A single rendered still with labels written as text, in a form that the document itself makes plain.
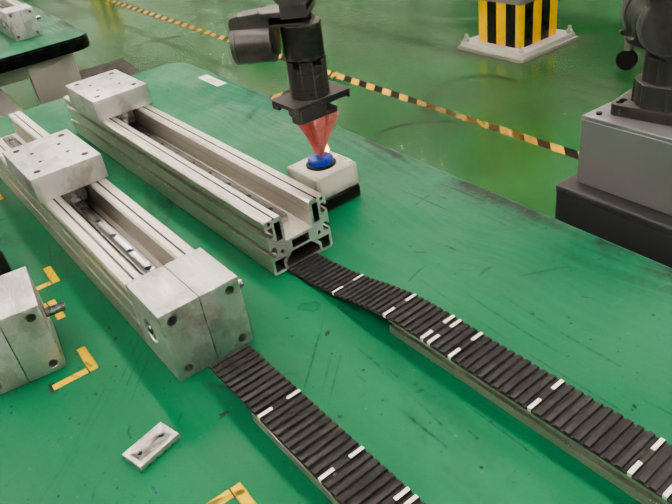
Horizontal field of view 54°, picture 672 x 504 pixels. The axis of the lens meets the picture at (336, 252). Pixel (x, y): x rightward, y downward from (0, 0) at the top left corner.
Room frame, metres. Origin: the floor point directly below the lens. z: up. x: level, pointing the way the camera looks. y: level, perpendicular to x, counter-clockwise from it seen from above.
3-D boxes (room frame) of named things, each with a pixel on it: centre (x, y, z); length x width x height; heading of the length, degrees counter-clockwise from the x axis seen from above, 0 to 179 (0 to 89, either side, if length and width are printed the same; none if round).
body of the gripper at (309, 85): (0.94, 0.00, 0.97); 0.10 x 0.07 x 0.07; 123
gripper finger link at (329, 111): (0.94, 0.01, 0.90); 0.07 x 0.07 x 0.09; 33
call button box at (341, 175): (0.94, 0.01, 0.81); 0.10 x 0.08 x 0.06; 123
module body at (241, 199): (1.11, 0.26, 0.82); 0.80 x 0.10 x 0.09; 33
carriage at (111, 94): (1.32, 0.40, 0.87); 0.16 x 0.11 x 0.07; 33
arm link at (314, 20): (0.94, 0.00, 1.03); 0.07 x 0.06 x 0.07; 78
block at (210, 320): (0.64, 0.17, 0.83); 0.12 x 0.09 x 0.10; 123
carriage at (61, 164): (1.00, 0.42, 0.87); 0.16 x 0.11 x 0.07; 33
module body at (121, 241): (1.00, 0.42, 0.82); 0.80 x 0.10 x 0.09; 33
